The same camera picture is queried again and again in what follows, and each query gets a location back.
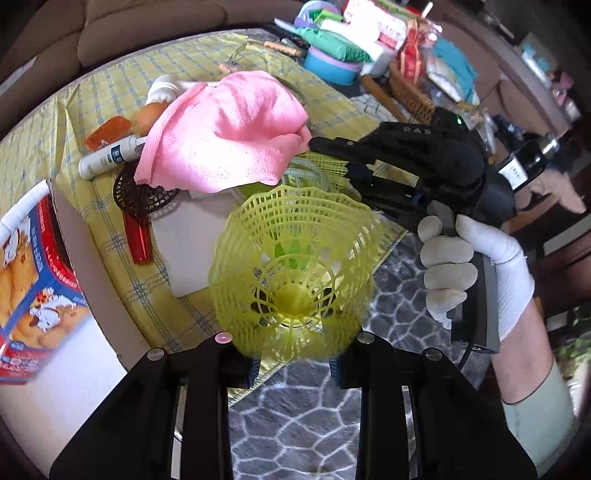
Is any white tissue pack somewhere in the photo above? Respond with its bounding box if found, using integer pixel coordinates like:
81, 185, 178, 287
318, 18, 399, 77

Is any green coiled cable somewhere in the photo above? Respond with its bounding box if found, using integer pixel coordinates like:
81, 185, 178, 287
281, 154, 350, 195

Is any green packet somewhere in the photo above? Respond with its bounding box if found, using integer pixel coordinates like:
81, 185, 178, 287
295, 27, 373, 64

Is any yellow checked tablecloth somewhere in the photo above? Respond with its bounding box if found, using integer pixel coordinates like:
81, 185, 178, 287
0, 30, 409, 409

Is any printed snack box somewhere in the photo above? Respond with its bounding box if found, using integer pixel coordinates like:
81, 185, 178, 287
0, 179, 134, 444

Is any red plastic stick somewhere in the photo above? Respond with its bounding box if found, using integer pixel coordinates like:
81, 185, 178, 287
123, 212, 153, 265

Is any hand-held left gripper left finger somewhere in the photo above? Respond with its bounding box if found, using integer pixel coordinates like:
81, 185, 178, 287
48, 332, 260, 480

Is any grey pebble pattern desktop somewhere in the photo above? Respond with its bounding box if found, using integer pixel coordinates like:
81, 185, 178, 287
228, 92, 507, 480

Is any red snack bag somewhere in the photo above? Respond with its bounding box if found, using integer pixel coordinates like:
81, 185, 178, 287
399, 23, 433, 86

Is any wooden rolling pin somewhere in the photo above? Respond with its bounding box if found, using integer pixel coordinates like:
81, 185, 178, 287
361, 75, 411, 123

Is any white tube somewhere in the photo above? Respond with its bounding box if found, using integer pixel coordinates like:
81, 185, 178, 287
78, 135, 148, 181

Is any white cardboard box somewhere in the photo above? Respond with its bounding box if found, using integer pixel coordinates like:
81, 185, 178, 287
148, 188, 259, 301

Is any person's right forearm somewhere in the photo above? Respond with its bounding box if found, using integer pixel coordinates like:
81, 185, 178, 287
489, 298, 580, 468

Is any wicker basket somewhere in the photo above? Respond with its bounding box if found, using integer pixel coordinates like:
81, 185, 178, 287
388, 62, 437, 123

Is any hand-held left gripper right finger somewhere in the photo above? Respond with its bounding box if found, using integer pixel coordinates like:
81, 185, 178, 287
329, 331, 539, 480

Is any black mesh strainer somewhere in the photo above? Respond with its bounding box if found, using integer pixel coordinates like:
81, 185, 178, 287
112, 164, 182, 216

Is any purple teal plastic container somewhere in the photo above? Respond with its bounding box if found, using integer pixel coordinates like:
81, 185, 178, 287
295, 0, 343, 29

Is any dark bottle with white label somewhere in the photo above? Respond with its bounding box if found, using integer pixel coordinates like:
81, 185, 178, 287
496, 136, 562, 193

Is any brown sofa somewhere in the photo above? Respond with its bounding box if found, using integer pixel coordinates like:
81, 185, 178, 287
0, 0, 308, 139
434, 14, 587, 139

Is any blue bowl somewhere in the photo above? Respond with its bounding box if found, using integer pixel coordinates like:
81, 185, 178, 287
302, 46, 363, 86

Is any teal cloth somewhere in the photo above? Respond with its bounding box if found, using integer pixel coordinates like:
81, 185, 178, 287
431, 39, 481, 105

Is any person's right hand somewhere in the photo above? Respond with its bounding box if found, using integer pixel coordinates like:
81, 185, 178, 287
418, 215, 537, 343

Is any white packet with red print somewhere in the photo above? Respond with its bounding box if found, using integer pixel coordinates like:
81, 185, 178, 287
344, 0, 410, 51

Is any pink cloth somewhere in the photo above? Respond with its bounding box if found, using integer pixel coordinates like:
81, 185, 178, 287
134, 71, 313, 193

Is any green leafy plant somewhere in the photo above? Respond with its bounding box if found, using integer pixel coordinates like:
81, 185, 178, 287
554, 305, 591, 385

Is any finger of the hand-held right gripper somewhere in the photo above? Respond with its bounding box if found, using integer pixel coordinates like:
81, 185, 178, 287
308, 131, 394, 165
346, 165, 431, 221

